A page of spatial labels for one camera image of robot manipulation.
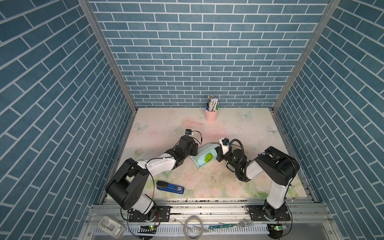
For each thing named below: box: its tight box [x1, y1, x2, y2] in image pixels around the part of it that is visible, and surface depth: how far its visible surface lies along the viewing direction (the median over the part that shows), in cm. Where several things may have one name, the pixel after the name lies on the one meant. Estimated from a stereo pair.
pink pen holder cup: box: [204, 110, 218, 123], surface depth 112 cm
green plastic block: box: [204, 153, 214, 163], surface depth 93 cm
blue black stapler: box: [156, 180, 185, 195], surface depth 81 cm
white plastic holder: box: [97, 215, 127, 239], surface depth 69 cm
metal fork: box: [218, 218, 254, 227], surface depth 73 cm
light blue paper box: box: [189, 143, 220, 169], surface depth 88 cm
